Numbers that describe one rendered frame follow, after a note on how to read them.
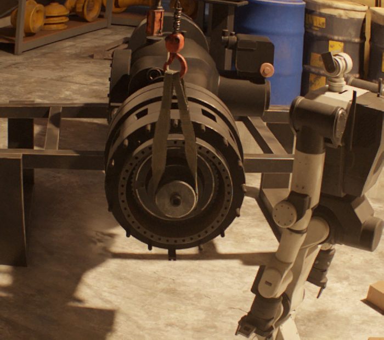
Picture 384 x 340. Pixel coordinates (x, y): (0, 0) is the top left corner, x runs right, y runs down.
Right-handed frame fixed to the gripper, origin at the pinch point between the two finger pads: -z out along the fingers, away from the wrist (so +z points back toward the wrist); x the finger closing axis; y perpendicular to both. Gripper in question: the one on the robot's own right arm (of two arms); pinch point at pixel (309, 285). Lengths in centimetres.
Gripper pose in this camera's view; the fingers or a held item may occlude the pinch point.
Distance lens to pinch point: 278.4
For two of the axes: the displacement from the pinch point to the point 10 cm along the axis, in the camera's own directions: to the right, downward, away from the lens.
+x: -8.0, -4.0, 4.4
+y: -5.5, 2.2, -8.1
